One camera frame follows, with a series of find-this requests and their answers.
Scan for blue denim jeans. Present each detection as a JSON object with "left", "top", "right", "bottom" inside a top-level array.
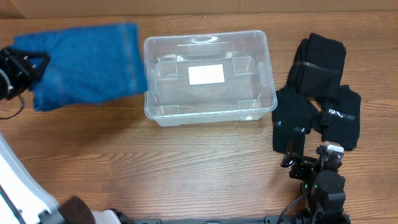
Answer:
[{"left": 11, "top": 22, "right": 147, "bottom": 111}]

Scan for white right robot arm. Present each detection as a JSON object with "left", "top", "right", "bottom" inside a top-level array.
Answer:
[{"left": 276, "top": 140, "right": 351, "bottom": 224}]

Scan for clear plastic storage bin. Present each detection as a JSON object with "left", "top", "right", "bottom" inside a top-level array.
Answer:
[{"left": 144, "top": 30, "right": 277, "bottom": 127}]

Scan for black garment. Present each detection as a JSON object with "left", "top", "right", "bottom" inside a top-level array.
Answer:
[
  {"left": 312, "top": 85, "right": 361, "bottom": 151},
  {"left": 272, "top": 85, "right": 318, "bottom": 155},
  {"left": 287, "top": 33, "right": 346, "bottom": 100}
]

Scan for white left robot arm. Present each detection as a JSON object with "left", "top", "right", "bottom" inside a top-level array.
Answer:
[{"left": 1, "top": 47, "right": 129, "bottom": 224}]

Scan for black folded garment top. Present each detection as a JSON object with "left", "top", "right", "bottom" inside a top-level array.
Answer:
[{"left": 287, "top": 33, "right": 346, "bottom": 100}]

